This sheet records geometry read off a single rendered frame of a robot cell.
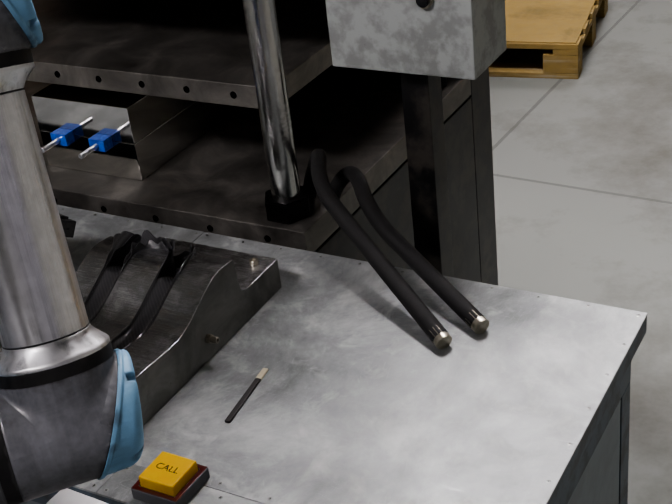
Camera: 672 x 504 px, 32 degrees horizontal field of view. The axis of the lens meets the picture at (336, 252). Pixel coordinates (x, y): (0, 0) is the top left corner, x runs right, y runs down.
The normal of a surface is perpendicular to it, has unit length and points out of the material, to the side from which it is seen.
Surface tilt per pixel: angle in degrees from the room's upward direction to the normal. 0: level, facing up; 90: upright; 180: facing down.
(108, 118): 90
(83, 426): 67
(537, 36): 0
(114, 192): 0
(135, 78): 90
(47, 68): 90
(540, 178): 0
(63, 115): 90
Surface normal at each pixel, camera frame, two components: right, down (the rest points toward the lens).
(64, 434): 0.25, 0.07
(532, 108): -0.11, -0.86
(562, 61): -0.33, 0.51
